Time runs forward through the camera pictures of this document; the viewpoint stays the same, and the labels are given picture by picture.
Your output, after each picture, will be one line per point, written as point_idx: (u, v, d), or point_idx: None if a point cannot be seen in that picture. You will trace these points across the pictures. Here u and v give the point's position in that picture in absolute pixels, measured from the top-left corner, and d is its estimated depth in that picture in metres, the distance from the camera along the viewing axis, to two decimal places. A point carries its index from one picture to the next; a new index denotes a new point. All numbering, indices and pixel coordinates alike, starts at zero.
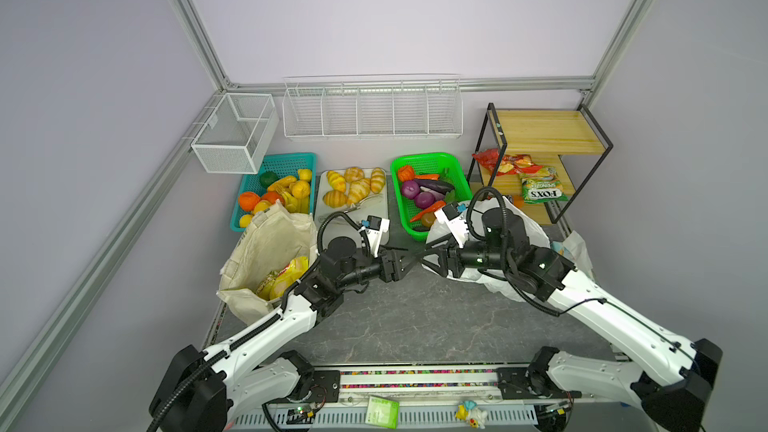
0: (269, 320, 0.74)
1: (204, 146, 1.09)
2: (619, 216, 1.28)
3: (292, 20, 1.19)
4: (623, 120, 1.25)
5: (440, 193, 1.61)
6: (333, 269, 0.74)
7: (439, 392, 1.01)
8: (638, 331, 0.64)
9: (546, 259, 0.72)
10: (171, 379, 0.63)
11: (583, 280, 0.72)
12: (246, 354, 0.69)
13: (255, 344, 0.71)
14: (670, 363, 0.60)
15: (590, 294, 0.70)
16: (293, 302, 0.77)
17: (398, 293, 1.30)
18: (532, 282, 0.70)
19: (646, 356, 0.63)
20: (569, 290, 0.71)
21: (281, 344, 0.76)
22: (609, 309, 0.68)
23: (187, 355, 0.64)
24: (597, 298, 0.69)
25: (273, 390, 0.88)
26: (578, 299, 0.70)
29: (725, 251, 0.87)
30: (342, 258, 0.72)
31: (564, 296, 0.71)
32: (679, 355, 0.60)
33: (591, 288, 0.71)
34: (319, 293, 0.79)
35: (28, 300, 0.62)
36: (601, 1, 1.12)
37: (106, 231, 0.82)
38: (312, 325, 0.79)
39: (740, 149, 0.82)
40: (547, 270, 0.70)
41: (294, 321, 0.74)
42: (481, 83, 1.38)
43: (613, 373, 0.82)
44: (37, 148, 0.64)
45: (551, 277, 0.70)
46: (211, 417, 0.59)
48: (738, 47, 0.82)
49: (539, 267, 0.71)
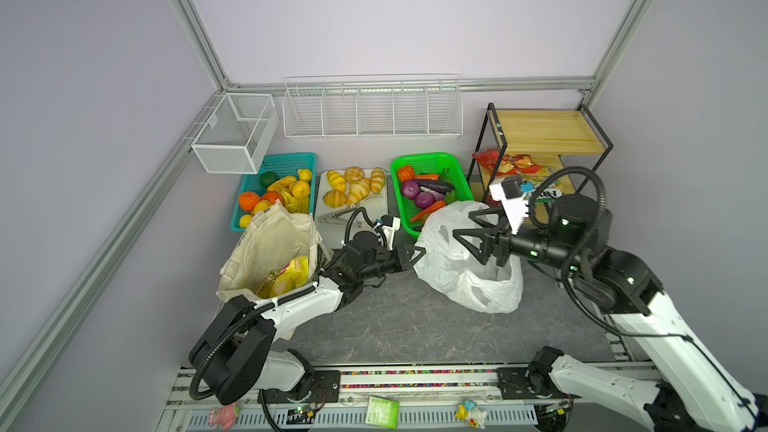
0: (305, 289, 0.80)
1: (204, 146, 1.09)
2: (619, 216, 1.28)
3: (291, 20, 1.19)
4: (622, 120, 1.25)
5: (440, 193, 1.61)
6: (357, 260, 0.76)
7: (439, 392, 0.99)
8: (714, 381, 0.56)
9: (633, 272, 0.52)
10: (218, 325, 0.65)
11: (670, 306, 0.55)
12: (289, 311, 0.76)
13: (295, 306, 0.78)
14: (735, 420, 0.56)
15: (674, 327, 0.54)
16: (324, 282, 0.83)
17: (398, 293, 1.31)
18: (610, 295, 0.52)
19: (705, 402, 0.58)
20: (653, 318, 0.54)
21: (312, 313, 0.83)
22: (691, 351, 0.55)
23: (236, 304, 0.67)
24: (681, 335, 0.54)
25: (286, 373, 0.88)
26: (662, 332, 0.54)
29: (724, 251, 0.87)
30: (368, 248, 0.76)
31: (646, 323, 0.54)
32: (744, 412, 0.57)
33: (676, 319, 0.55)
34: (343, 280, 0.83)
35: (29, 300, 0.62)
36: (601, 1, 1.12)
37: (106, 231, 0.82)
38: (335, 305, 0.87)
39: (740, 149, 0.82)
40: (636, 287, 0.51)
41: (326, 295, 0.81)
42: (481, 83, 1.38)
43: (623, 389, 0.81)
44: (37, 148, 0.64)
45: (635, 295, 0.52)
46: (253, 365, 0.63)
48: (738, 47, 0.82)
49: (625, 280, 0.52)
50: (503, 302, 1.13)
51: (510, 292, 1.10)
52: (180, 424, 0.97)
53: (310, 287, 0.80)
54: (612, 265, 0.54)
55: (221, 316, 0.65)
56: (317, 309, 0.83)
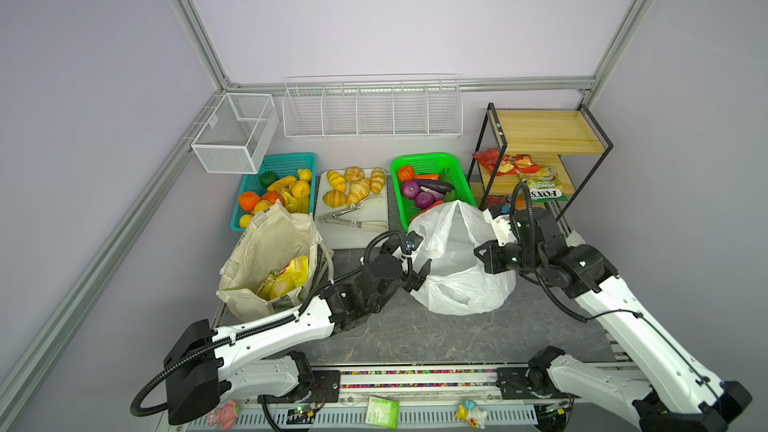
0: (285, 318, 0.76)
1: (204, 146, 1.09)
2: (619, 216, 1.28)
3: (291, 20, 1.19)
4: (622, 120, 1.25)
5: (440, 193, 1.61)
6: (370, 287, 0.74)
7: (439, 392, 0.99)
8: (666, 353, 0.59)
9: (588, 257, 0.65)
10: (181, 346, 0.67)
11: (624, 288, 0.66)
12: (249, 347, 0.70)
13: (261, 340, 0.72)
14: (691, 393, 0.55)
15: (626, 305, 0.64)
16: (314, 307, 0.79)
17: (398, 293, 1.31)
18: (565, 275, 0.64)
19: (666, 381, 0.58)
20: (604, 295, 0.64)
21: (290, 344, 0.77)
22: (643, 325, 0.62)
23: (198, 330, 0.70)
24: (632, 311, 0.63)
25: (272, 385, 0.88)
26: (612, 306, 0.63)
29: (725, 251, 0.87)
30: (383, 278, 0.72)
31: (597, 300, 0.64)
32: (703, 389, 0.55)
33: (628, 299, 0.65)
34: (344, 304, 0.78)
35: (29, 299, 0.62)
36: (602, 0, 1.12)
37: (107, 230, 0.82)
38: (326, 334, 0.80)
39: (740, 149, 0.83)
40: (587, 269, 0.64)
41: (307, 327, 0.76)
42: (481, 83, 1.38)
43: (616, 386, 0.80)
44: (36, 147, 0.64)
45: (588, 277, 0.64)
46: (203, 399, 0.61)
48: (738, 47, 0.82)
49: (578, 263, 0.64)
50: (482, 299, 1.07)
51: (484, 285, 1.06)
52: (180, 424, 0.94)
53: (290, 316, 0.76)
54: (570, 254, 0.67)
55: (183, 339, 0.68)
56: (294, 341, 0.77)
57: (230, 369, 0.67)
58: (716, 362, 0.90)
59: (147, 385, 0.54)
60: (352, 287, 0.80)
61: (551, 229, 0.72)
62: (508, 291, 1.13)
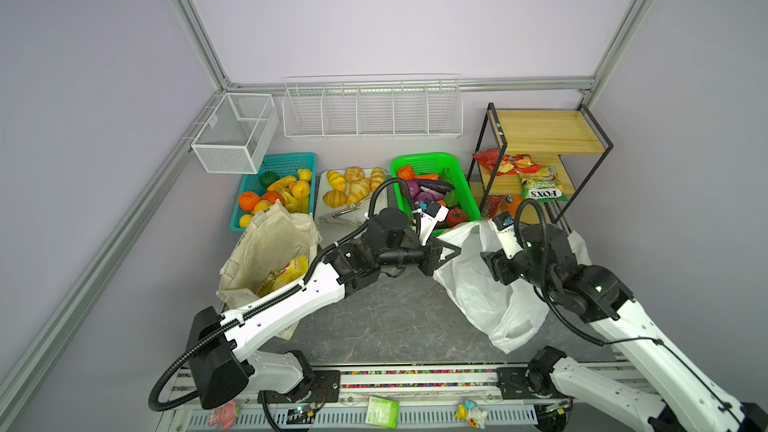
0: (291, 289, 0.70)
1: (204, 146, 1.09)
2: (618, 215, 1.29)
3: (291, 20, 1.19)
4: (622, 120, 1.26)
5: (440, 193, 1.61)
6: (379, 239, 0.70)
7: (439, 392, 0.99)
8: (688, 381, 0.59)
9: (603, 282, 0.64)
10: (193, 336, 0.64)
11: (641, 313, 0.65)
12: (261, 324, 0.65)
13: (272, 316, 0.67)
14: (716, 422, 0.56)
15: (645, 331, 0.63)
16: (317, 271, 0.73)
17: (398, 293, 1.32)
18: (580, 301, 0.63)
19: (688, 407, 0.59)
20: (624, 322, 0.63)
21: (304, 315, 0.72)
22: (661, 352, 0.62)
23: (206, 317, 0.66)
24: (651, 338, 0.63)
25: (284, 378, 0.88)
26: (633, 334, 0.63)
29: (725, 250, 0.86)
30: (391, 228, 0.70)
31: (620, 329, 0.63)
32: (726, 416, 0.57)
33: (646, 324, 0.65)
34: (352, 264, 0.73)
35: (30, 300, 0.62)
36: (602, 1, 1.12)
37: (108, 230, 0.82)
38: (341, 296, 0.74)
39: (740, 149, 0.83)
40: (603, 295, 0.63)
41: (316, 293, 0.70)
42: (481, 83, 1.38)
43: (627, 399, 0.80)
44: (39, 146, 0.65)
45: (605, 303, 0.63)
46: (230, 382, 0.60)
48: (738, 47, 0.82)
49: (594, 289, 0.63)
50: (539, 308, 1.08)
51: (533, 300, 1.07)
52: (180, 424, 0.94)
53: (297, 286, 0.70)
54: (584, 277, 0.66)
55: (193, 328, 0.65)
56: (306, 312, 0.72)
57: (245, 351, 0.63)
58: (715, 361, 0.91)
59: (159, 381, 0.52)
60: (358, 245, 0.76)
61: (563, 249, 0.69)
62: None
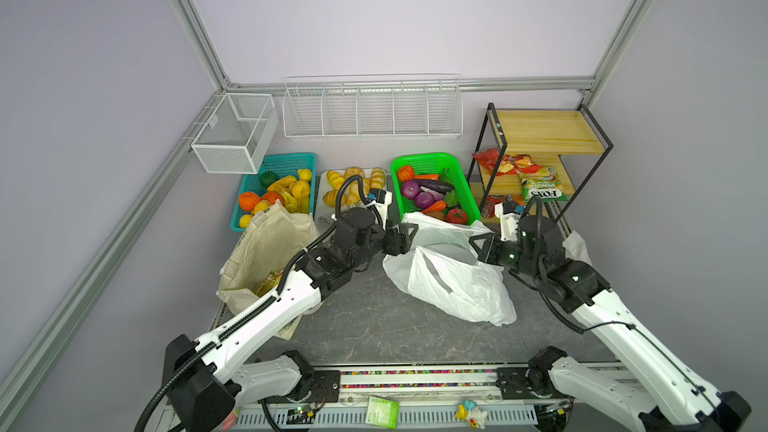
0: (265, 302, 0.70)
1: (204, 146, 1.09)
2: (618, 215, 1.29)
3: (290, 19, 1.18)
4: (622, 120, 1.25)
5: (440, 193, 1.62)
6: (350, 238, 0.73)
7: (439, 392, 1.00)
8: (658, 363, 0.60)
9: (581, 273, 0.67)
10: (168, 368, 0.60)
11: (616, 301, 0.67)
12: (239, 343, 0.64)
13: (249, 332, 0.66)
14: (687, 403, 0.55)
15: (619, 317, 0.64)
16: (292, 280, 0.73)
17: (398, 293, 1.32)
18: (559, 290, 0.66)
19: (663, 391, 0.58)
20: (598, 307, 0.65)
21: (282, 326, 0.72)
22: (635, 337, 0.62)
23: (180, 345, 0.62)
24: (625, 323, 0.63)
25: (277, 383, 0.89)
26: (606, 319, 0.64)
29: (725, 250, 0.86)
30: (360, 226, 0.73)
31: (592, 313, 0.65)
32: (700, 399, 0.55)
33: (621, 311, 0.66)
34: (324, 266, 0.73)
35: (30, 300, 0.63)
36: (602, 1, 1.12)
37: (108, 230, 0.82)
38: (317, 301, 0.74)
39: (740, 149, 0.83)
40: (580, 284, 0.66)
41: (292, 301, 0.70)
42: (481, 83, 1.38)
43: (621, 396, 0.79)
44: (38, 146, 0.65)
45: (581, 291, 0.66)
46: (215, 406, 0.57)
48: (738, 47, 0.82)
49: (572, 279, 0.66)
50: (465, 298, 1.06)
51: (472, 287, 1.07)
52: None
53: (271, 298, 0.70)
54: (567, 269, 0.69)
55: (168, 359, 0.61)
56: (286, 321, 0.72)
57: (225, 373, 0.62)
58: (714, 362, 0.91)
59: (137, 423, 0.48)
60: (328, 249, 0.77)
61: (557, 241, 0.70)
62: (499, 312, 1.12)
